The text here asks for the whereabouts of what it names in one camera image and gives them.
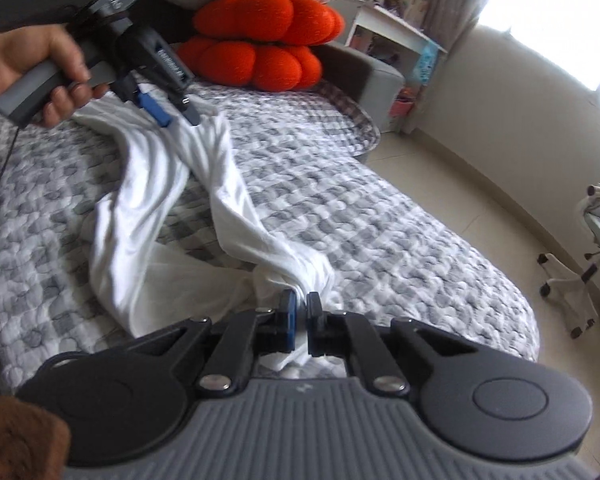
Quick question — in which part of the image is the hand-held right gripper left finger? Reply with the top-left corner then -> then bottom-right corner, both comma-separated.
125,290 -> 298,394

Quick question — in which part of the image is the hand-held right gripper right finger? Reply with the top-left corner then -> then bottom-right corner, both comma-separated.
305,291 -> 464,395

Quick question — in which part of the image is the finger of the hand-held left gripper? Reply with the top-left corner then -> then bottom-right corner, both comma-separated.
166,86 -> 204,127
119,76 -> 174,129

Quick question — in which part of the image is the white garment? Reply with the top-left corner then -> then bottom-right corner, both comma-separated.
72,85 -> 346,381

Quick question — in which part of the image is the person's left hand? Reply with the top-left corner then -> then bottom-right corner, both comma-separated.
0,24 -> 111,129

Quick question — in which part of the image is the orange flower cushion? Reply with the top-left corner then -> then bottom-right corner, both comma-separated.
172,0 -> 346,93

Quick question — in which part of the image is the grey checked quilt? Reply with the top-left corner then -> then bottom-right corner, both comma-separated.
0,77 -> 541,396

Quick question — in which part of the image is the red basket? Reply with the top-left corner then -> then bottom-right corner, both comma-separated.
390,87 -> 421,133

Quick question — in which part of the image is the white desk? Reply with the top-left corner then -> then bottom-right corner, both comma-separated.
340,0 -> 448,136

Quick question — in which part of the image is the blue printed bag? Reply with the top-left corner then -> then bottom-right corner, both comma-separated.
412,42 -> 443,86

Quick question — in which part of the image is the white office chair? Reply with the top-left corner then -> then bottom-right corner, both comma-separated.
537,180 -> 600,341

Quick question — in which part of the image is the brown fuzzy block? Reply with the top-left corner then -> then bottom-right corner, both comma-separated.
0,395 -> 71,480

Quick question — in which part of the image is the black cable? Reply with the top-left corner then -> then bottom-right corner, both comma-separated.
0,125 -> 22,231

